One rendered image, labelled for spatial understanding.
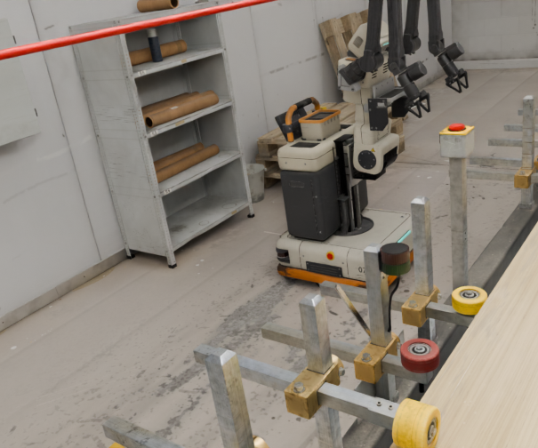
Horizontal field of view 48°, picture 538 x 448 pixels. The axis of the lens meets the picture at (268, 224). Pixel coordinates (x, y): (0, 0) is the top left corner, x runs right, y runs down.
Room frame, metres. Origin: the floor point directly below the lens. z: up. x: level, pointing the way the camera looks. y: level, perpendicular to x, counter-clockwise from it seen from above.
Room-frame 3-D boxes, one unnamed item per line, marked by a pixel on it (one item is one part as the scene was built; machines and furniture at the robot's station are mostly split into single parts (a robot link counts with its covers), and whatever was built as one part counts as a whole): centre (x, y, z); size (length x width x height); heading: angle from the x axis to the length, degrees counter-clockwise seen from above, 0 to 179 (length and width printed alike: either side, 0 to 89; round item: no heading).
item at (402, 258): (1.12, -0.25, 1.10); 0.06 x 0.06 x 0.02
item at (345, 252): (3.16, -0.46, 0.16); 0.67 x 0.64 x 0.25; 51
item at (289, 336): (1.17, -0.12, 0.84); 0.43 x 0.03 x 0.04; 51
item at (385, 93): (2.97, -0.68, 0.99); 0.28 x 0.16 x 0.22; 141
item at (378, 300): (1.15, -0.21, 0.87); 0.04 x 0.04 x 0.48; 51
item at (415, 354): (1.05, -0.27, 0.85); 0.08 x 0.08 x 0.11
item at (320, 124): (3.23, -0.37, 0.87); 0.23 x 0.15 x 0.11; 141
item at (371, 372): (1.13, -0.20, 0.85); 0.14 x 0.06 x 0.05; 141
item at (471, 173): (2.13, -0.92, 0.83); 0.43 x 0.03 x 0.04; 51
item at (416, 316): (1.32, -0.36, 0.84); 0.14 x 0.06 x 0.05; 141
